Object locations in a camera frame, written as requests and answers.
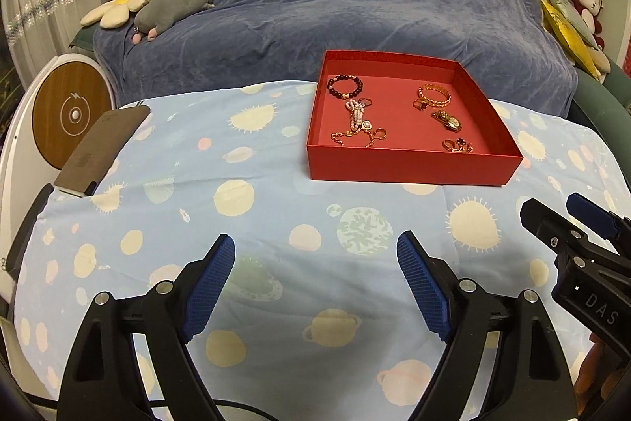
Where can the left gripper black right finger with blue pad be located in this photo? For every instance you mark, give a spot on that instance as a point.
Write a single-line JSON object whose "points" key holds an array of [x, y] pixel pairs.
{"points": [[530, 379]]}

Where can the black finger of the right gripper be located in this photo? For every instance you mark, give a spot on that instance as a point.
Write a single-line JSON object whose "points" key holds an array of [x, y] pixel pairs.
{"points": [[556, 232]]}

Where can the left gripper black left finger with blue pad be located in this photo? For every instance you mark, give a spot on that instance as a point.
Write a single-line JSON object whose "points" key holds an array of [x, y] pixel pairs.
{"points": [[102, 379]]}

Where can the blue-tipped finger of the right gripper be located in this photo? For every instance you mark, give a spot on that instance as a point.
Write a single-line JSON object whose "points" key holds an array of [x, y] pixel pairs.
{"points": [[606, 224]]}

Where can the gold chain black clover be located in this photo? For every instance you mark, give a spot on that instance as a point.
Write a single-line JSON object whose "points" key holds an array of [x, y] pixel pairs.
{"points": [[462, 146]]}

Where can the gold wristwatch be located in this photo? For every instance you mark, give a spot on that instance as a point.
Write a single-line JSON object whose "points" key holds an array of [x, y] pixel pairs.
{"points": [[450, 122]]}

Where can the gold ring red clover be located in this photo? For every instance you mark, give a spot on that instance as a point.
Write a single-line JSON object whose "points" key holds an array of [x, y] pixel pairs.
{"points": [[451, 145]]}

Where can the red jewelry tray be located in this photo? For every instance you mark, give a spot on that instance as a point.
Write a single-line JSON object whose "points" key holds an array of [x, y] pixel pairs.
{"points": [[371, 121]]}

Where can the green sofa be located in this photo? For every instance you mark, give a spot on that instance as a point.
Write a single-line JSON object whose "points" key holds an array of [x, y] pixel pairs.
{"points": [[601, 100]]}

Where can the brown flat panel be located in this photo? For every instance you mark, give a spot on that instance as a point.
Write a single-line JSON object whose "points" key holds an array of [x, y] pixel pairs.
{"points": [[91, 160]]}

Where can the yellow cushion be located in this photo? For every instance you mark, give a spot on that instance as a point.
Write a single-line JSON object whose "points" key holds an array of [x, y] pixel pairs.
{"points": [[569, 39]]}

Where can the light blue planet-print cloth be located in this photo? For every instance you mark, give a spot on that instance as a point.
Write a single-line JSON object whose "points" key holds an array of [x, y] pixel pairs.
{"points": [[316, 321]]}

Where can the red monkey plush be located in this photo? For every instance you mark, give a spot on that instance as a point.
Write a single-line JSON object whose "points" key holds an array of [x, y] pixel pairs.
{"points": [[589, 11]]}

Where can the round wooden white appliance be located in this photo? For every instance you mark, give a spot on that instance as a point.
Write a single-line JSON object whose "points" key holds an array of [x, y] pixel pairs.
{"points": [[59, 107]]}

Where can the flower-shaped cream pillow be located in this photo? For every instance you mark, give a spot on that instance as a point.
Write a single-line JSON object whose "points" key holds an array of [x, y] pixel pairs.
{"points": [[113, 14]]}

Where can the purple-blue blanket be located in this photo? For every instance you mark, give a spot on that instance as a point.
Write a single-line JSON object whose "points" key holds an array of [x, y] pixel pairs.
{"points": [[501, 43]]}

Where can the grey plush toy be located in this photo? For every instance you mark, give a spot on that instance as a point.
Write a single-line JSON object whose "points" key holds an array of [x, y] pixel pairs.
{"points": [[157, 16]]}

